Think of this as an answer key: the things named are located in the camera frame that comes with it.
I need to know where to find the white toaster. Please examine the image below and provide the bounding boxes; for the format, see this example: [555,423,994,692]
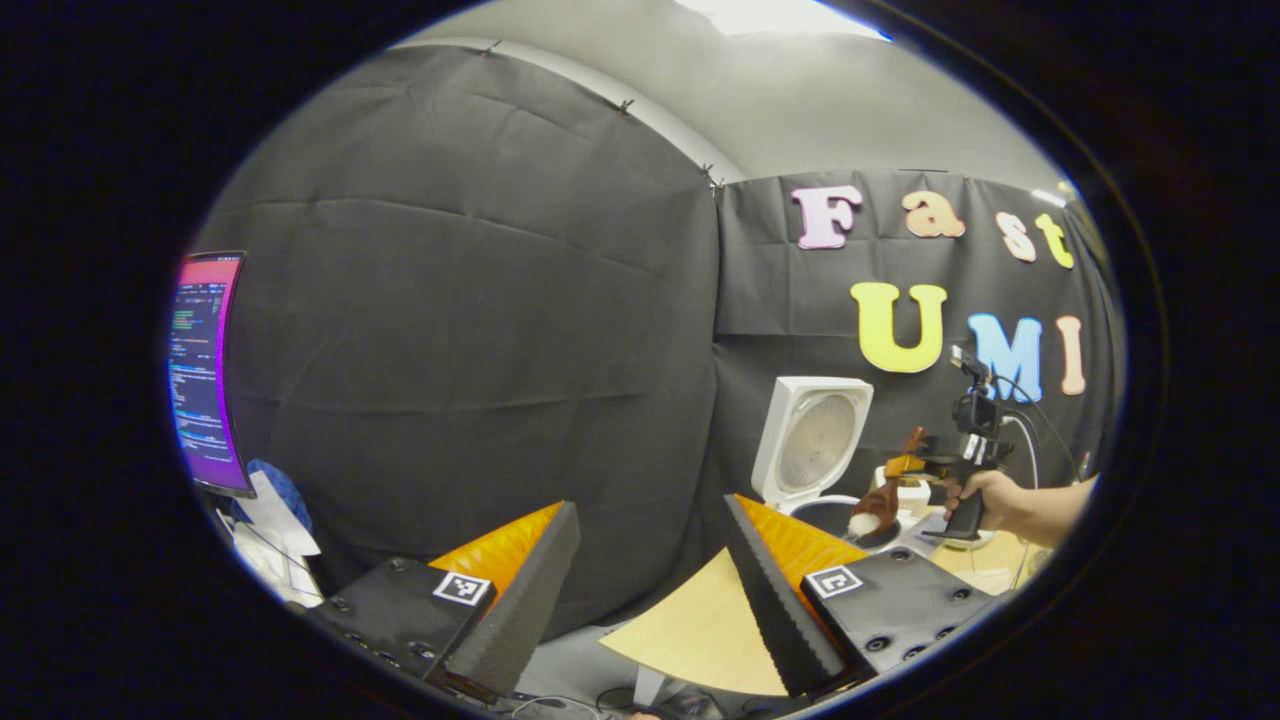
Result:
[875,465,936,516]

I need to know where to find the computer monitor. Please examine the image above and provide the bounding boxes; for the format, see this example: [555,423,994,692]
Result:
[168,250,256,499]

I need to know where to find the large ceiling light panel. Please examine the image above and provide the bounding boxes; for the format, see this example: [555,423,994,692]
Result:
[675,0,891,41]

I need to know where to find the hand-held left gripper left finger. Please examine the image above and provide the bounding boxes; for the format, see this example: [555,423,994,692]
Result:
[310,500,581,704]

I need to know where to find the white crumpled paper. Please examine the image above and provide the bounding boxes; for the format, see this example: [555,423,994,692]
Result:
[215,470,326,606]

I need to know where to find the blue cloth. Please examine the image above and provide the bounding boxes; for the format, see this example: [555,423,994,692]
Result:
[245,458,313,531]

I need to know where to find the wooden spoon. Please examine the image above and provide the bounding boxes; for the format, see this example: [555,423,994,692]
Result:
[848,427,929,539]

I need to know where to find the white rice cooker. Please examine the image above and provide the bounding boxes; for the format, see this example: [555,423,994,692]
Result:
[752,376,906,553]

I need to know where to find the thin gripper cable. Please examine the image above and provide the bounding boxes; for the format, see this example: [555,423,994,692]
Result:
[995,375,1079,486]

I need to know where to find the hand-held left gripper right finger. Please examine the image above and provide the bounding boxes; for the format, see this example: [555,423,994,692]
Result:
[722,493,996,699]

